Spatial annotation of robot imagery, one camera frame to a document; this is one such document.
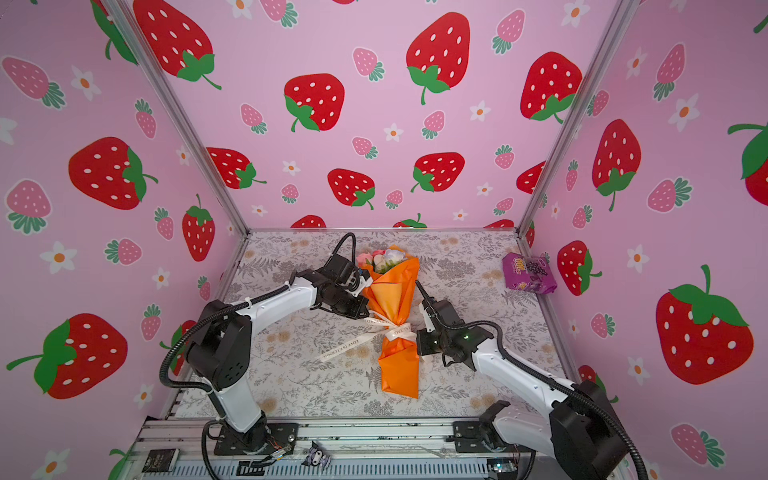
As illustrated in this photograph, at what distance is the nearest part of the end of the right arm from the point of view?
0.60 meters

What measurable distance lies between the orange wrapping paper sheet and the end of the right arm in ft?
0.15

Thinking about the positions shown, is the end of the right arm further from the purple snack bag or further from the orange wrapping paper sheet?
the purple snack bag

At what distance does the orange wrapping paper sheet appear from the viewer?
83cm
